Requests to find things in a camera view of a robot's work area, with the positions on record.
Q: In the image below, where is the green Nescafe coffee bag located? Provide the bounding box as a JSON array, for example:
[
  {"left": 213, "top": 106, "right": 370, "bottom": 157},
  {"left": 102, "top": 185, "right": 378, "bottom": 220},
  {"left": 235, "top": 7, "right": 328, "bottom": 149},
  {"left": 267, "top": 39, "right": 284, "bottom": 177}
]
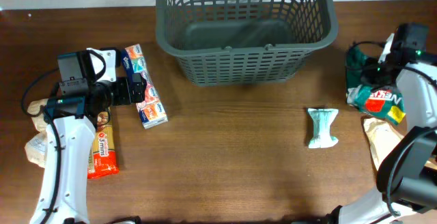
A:
[{"left": 346, "top": 46, "right": 406, "bottom": 125}]

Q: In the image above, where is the beige paper pouch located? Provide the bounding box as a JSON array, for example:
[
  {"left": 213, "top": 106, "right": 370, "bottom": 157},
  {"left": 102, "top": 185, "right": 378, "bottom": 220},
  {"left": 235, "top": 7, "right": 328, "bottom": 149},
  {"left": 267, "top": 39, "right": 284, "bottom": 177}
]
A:
[{"left": 363, "top": 117, "right": 404, "bottom": 170}]

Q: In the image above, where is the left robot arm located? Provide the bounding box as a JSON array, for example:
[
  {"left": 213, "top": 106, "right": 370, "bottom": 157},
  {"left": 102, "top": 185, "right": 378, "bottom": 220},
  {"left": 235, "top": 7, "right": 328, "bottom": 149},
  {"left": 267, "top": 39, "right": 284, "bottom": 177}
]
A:
[{"left": 30, "top": 76, "right": 145, "bottom": 223}]

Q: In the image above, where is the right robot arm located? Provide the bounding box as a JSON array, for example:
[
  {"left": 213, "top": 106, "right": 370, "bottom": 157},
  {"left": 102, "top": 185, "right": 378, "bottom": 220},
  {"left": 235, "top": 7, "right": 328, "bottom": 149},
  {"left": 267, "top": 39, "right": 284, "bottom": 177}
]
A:
[{"left": 320, "top": 23, "right": 436, "bottom": 223}]

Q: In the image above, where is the Kleenex tissue multipack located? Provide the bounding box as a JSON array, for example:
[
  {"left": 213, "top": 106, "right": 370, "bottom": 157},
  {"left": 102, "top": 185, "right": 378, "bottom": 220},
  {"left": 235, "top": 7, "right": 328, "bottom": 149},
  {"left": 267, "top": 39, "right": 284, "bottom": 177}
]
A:
[{"left": 121, "top": 44, "right": 168, "bottom": 129}]

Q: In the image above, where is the small teal white packet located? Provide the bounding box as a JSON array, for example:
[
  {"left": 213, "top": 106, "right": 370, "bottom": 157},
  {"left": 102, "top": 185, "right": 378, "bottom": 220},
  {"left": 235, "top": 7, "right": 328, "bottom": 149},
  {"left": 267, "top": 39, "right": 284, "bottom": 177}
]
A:
[{"left": 307, "top": 108, "right": 339, "bottom": 149}]

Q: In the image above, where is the San Remo spaghetti packet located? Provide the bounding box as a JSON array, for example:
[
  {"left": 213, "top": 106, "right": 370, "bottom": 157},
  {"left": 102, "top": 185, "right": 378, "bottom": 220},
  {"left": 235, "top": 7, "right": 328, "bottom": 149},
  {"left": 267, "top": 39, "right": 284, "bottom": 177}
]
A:
[{"left": 87, "top": 109, "right": 119, "bottom": 179}]

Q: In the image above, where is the crumpled clear plastic pouch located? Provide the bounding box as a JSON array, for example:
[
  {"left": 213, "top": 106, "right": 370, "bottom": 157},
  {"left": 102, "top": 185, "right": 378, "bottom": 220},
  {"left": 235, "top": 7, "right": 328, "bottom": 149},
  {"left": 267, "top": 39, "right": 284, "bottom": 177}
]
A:
[{"left": 25, "top": 113, "right": 48, "bottom": 168}]

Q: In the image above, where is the dark grey plastic basket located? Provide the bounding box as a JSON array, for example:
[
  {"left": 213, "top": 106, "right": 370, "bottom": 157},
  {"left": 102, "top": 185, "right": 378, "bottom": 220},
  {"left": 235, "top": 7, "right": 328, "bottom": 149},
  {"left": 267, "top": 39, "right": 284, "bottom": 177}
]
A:
[{"left": 156, "top": 0, "right": 339, "bottom": 87}]

